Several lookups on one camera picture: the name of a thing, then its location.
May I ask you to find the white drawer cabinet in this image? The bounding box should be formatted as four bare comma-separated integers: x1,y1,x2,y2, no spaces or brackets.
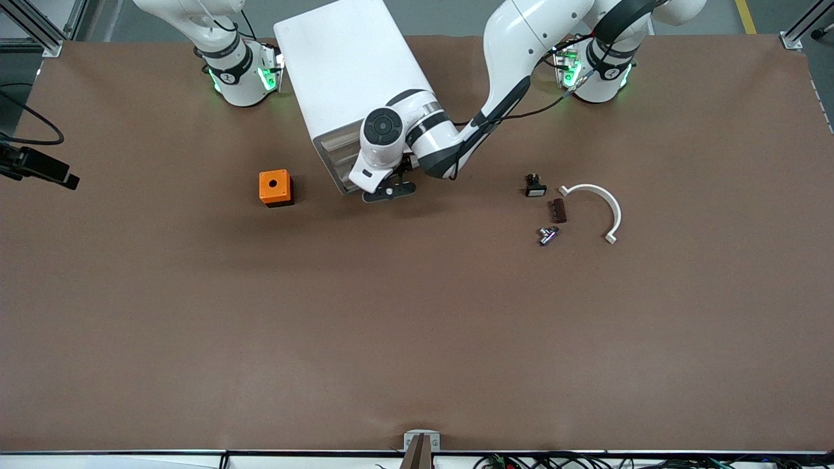
274,0,439,195

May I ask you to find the aluminium frame profile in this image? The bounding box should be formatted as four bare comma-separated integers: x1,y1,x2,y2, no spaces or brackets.
780,0,834,51
0,0,66,58

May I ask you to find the brown table mat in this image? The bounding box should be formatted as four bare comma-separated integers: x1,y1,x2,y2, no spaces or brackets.
0,33,834,453

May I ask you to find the small aluminium bracket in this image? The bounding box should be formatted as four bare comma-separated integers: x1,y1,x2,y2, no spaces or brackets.
403,430,441,453

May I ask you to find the orange box with hole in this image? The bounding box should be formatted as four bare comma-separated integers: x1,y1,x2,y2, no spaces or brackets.
259,169,294,208

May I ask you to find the white C-shaped plastic clamp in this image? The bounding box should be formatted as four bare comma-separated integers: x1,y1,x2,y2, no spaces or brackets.
558,184,622,245

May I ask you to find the brown upright post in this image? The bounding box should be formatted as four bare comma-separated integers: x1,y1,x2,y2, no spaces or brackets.
399,434,435,469

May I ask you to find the black cable bundle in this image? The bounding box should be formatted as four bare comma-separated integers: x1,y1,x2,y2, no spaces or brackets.
472,451,834,469

